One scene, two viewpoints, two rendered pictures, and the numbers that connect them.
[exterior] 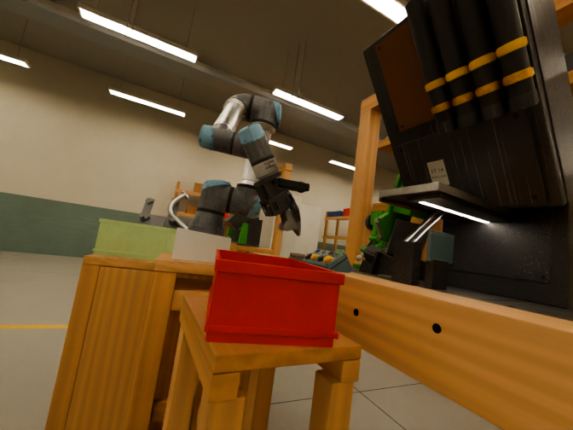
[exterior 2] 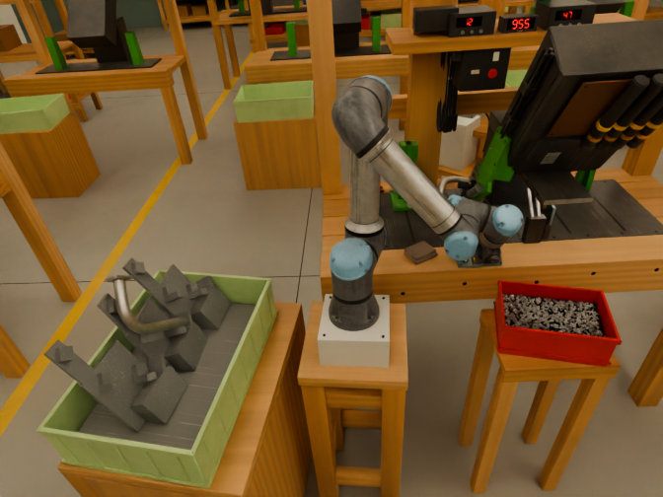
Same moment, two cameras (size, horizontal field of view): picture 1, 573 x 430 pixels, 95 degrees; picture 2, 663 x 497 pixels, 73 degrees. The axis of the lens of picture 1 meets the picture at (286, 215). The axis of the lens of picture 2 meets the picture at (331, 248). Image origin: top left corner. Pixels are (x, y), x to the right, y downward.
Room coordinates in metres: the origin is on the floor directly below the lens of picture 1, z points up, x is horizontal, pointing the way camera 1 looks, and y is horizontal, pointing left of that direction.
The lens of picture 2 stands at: (0.68, 1.18, 1.92)
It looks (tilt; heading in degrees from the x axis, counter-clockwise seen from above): 37 degrees down; 300
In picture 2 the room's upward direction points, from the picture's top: 4 degrees counter-clockwise
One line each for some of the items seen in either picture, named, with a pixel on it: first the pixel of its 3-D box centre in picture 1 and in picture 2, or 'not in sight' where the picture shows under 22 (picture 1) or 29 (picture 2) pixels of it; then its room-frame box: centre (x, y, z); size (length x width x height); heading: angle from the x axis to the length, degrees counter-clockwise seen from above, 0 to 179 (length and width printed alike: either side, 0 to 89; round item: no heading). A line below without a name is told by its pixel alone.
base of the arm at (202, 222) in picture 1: (208, 222); (353, 301); (1.11, 0.32, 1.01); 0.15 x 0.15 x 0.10
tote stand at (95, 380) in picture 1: (159, 330); (224, 440); (1.52, 0.61, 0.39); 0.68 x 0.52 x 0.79; 107
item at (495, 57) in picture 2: not in sight; (479, 65); (1.00, -0.63, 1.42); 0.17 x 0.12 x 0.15; 27
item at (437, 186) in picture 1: (453, 208); (545, 175); (0.69, -0.44, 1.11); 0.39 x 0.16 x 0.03; 117
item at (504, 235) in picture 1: (508, 237); (526, 157); (0.78, -0.67, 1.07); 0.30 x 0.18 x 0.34; 27
